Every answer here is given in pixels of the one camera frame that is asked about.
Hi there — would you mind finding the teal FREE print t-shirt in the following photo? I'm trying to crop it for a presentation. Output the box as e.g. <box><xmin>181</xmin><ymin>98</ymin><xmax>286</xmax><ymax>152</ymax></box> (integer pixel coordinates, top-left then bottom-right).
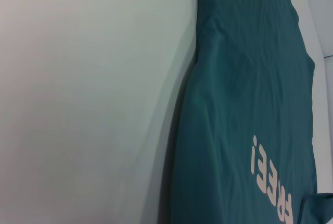
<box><xmin>153</xmin><ymin>0</ymin><xmax>333</xmax><ymax>224</ymax></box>

